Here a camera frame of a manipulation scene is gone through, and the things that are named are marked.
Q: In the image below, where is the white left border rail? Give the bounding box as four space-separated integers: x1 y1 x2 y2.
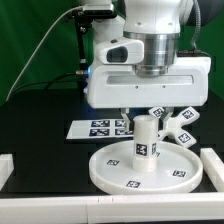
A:
0 154 14 191

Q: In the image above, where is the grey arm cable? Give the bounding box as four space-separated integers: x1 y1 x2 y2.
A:
189 0 204 54

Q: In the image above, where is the white right border rail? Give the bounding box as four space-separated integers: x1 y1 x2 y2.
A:
200 148 224 192

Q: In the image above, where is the white round table top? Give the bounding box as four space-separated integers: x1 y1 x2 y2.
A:
89 140 203 195

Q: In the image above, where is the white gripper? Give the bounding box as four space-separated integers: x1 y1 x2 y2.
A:
87 57 211 130

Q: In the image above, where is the white border rail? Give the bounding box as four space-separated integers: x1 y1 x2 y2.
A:
0 193 224 224
200 148 224 192
0 154 14 191

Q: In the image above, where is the white cross-shaped table base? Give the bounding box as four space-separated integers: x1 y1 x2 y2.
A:
149 107 200 148

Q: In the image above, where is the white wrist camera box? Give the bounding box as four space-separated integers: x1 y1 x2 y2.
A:
95 37 144 64

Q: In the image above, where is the white fiducial marker sheet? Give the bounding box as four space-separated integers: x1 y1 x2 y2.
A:
66 119 133 140

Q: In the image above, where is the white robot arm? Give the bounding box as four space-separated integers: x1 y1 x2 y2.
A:
87 0 224 127

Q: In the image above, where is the white front border rail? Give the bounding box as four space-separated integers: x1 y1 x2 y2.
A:
0 193 224 224

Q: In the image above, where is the white camera cable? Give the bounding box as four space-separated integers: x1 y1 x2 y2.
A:
5 5 84 101

